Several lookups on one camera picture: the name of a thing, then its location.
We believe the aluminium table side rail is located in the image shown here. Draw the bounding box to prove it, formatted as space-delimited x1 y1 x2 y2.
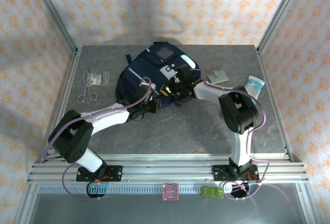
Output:
41 47 83 163
256 47 294 163

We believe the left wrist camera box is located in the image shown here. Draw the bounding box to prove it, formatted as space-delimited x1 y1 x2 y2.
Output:
146 83 158 97

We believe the aluminium mounting rail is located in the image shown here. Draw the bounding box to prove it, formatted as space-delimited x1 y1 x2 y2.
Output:
27 153 309 185

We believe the grey metal base sheet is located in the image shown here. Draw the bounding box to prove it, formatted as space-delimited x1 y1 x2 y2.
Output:
28 193 307 224

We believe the pink square tag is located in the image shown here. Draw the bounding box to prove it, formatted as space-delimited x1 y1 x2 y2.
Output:
161 182 180 202

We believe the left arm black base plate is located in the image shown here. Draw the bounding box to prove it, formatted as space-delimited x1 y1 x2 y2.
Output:
76 165 123 183

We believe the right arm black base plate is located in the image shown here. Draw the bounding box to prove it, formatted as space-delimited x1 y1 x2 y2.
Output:
211 164 259 183

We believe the blue white tissue pack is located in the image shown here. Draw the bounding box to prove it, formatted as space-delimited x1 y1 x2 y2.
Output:
244 75 266 98

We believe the clear gauze packet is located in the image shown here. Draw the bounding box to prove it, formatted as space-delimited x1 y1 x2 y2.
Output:
87 71 110 86

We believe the grey-green wallet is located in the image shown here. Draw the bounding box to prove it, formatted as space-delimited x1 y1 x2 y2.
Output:
207 69 229 84

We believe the small green circuit board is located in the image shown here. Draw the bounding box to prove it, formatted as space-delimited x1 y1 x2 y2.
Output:
88 182 108 190

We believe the grey slotted cable duct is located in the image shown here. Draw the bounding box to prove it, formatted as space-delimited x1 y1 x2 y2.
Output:
38 184 233 195

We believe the navy blue student backpack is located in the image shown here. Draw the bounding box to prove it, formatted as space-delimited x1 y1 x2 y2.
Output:
115 41 201 109

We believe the short aluminium frame post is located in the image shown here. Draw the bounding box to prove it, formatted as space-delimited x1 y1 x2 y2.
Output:
296 182 319 224
14 182 39 224

